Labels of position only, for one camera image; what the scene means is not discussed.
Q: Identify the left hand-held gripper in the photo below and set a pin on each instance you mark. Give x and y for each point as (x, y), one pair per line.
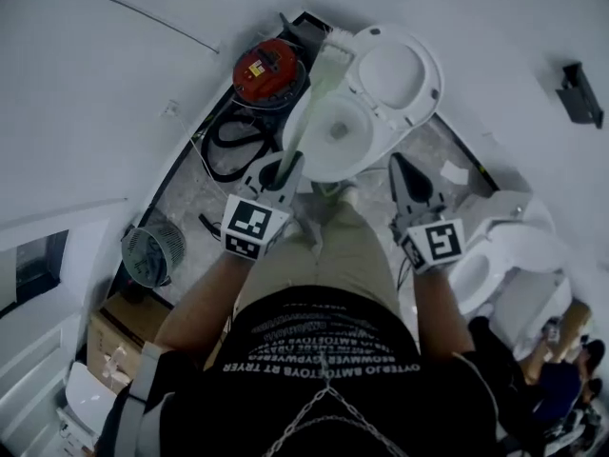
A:
(252, 229)

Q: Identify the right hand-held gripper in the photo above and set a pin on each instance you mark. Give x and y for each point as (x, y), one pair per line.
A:
(438, 245)

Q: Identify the white toilet bowl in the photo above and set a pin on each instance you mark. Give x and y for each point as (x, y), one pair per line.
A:
(366, 150)

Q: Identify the green white toilet brush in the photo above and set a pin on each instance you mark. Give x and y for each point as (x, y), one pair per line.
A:
(314, 107)

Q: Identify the person's left forearm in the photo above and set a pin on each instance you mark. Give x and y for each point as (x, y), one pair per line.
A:
(209, 298)

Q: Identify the person's right forearm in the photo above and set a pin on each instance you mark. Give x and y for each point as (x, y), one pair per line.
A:
(440, 312)

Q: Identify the white toilet lid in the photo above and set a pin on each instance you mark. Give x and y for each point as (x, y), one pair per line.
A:
(395, 74)

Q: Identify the white toilet with closed tank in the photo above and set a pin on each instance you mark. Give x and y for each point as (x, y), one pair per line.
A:
(518, 255)

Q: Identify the white paper sheet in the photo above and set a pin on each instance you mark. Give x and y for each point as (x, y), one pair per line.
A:
(454, 174)

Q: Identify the green white shoe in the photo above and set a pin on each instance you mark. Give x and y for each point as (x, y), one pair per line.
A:
(333, 189)

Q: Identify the khaki trousers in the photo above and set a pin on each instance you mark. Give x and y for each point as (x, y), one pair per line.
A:
(342, 255)

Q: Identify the red vacuum cleaner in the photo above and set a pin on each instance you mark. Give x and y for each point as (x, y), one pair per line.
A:
(264, 72)

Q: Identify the black printed shirt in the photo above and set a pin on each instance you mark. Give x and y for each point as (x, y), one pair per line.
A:
(333, 350)

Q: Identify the brown cardboard box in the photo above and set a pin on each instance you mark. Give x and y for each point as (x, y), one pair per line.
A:
(114, 322)

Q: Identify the black framed window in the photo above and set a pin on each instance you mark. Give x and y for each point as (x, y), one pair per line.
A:
(38, 269)

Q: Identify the white wall socket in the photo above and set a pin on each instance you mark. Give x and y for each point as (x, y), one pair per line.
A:
(170, 108)

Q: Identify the black wall holder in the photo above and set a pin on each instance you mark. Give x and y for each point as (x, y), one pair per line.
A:
(578, 95)

